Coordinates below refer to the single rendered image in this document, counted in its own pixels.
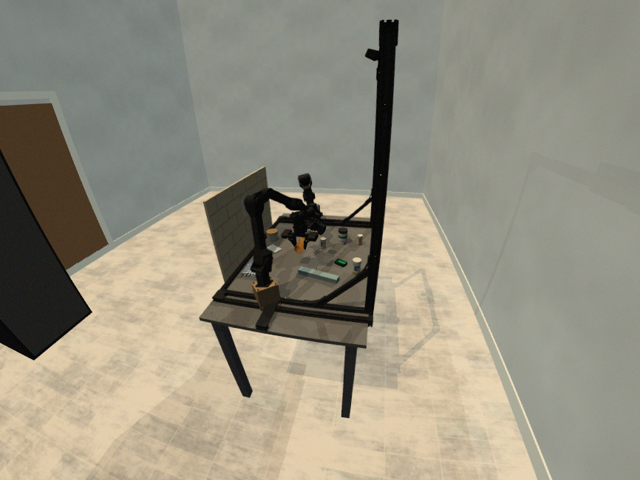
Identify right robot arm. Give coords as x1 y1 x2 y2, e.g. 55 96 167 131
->
298 174 326 235

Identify grey jar with wooden lid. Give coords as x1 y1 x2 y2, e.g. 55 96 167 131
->
266 228 279 242

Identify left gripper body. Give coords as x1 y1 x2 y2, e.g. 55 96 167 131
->
282 223 319 241

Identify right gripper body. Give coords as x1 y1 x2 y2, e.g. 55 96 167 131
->
310 212 320 231

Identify white supplement bottle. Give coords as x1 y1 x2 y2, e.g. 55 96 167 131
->
338 227 347 245

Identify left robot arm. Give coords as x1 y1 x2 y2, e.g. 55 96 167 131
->
244 188 315 287

